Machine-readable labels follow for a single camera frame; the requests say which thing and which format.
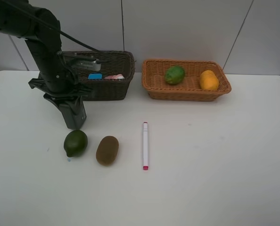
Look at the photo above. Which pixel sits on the yellow mango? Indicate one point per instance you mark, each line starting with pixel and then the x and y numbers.
pixel 208 80

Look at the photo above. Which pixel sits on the white pink-capped marker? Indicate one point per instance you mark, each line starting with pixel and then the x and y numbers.
pixel 145 146

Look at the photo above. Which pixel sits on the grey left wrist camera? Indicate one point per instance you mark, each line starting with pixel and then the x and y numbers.
pixel 75 60

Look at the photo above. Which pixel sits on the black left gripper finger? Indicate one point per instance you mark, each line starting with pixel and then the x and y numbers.
pixel 76 105
pixel 57 102

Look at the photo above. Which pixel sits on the brown kiwi fruit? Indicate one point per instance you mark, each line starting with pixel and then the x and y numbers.
pixel 107 151

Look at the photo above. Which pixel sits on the orange wicker basket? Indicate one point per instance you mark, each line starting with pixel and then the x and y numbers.
pixel 153 80

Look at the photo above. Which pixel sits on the dark green pump bottle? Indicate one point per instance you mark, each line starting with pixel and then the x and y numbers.
pixel 73 121

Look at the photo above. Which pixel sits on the dark brown wicker basket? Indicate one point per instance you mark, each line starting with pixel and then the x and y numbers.
pixel 114 87

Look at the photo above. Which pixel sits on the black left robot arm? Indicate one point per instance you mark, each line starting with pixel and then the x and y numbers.
pixel 41 31

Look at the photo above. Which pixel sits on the pink white-capped bottle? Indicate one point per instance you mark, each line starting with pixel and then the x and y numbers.
pixel 115 77

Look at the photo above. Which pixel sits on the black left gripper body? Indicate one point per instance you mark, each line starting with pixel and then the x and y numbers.
pixel 60 88

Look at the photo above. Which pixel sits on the blue whiteboard eraser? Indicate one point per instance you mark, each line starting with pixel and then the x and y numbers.
pixel 95 76

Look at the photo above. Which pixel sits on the dark green lime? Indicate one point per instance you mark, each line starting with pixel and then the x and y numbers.
pixel 75 143

